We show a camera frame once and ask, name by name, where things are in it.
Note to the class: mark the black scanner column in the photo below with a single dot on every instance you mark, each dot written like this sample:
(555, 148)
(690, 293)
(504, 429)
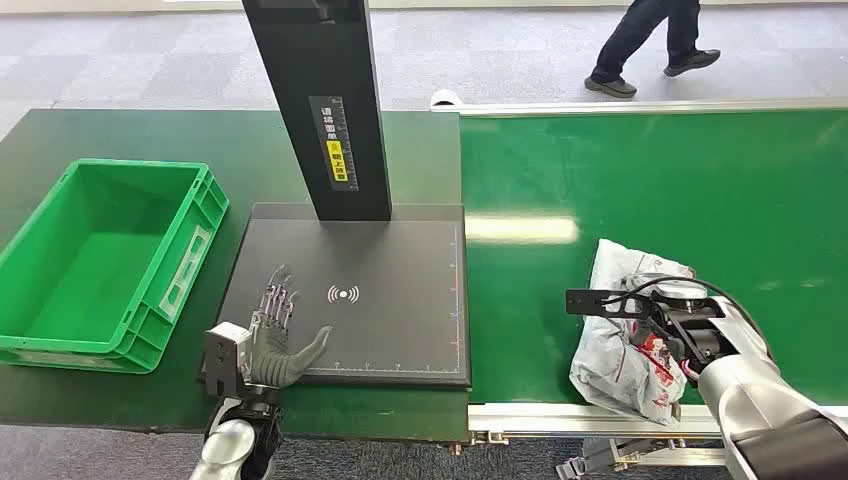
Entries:
(311, 66)

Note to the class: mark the black scanner platform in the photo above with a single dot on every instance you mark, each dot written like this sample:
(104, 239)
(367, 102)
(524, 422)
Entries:
(397, 318)

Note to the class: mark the green plastic crate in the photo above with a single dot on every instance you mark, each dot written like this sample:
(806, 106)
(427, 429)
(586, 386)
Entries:
(99, 278)

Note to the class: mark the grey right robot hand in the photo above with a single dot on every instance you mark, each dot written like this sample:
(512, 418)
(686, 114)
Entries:
(646, 329)

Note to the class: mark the yellow warning sticker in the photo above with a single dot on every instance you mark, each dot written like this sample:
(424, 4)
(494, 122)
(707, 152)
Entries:
(336, 161)

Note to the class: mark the white red plastic package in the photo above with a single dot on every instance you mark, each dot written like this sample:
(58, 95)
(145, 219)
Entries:
(609, 371)

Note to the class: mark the ruler label strip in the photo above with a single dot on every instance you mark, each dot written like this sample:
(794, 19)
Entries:
(336, 126)

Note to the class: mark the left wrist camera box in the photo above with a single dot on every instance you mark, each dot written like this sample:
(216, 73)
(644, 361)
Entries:
(222, 361)

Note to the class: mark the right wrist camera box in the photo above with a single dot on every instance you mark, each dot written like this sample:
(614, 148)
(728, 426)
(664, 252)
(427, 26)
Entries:
(596, 302)

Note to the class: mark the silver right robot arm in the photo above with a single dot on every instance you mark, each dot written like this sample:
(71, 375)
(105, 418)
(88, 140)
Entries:
(762, 397)

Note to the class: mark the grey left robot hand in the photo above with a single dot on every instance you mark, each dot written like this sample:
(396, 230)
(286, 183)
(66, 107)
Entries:
(272, 361)

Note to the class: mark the clear label pocket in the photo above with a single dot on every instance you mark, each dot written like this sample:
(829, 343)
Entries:
(185, 268)

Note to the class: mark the person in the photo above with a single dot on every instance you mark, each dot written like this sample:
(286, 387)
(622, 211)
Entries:
(629, 40)

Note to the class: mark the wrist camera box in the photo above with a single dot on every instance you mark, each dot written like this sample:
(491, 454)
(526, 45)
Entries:
(596, 302)
(222, 361)

